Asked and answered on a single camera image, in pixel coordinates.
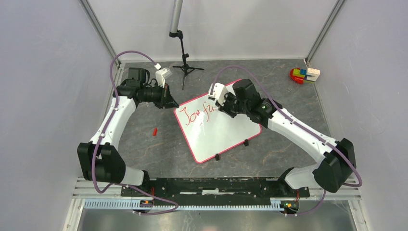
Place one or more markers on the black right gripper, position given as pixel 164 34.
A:
pixel 224 108

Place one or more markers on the black camera tripod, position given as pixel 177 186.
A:
pixel 185 67

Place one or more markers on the colourful toy block stack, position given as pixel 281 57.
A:
pixel 300 76

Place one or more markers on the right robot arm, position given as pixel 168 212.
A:
pixel 334 160

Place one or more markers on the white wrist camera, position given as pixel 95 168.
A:
pixel 217 92
pixel 161 74

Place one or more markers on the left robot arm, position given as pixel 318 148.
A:
pixel 99 158

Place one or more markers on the grey metal pole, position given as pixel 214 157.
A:
pixel 177 6

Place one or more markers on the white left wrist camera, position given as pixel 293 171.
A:
pixel 161 74

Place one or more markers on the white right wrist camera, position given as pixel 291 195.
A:
pixel 217 92

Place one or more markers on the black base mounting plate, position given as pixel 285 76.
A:
pixel 222 191

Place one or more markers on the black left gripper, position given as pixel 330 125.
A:
pixel 167 100

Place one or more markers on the pink-framed whiteboard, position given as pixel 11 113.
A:
pixel 209 132

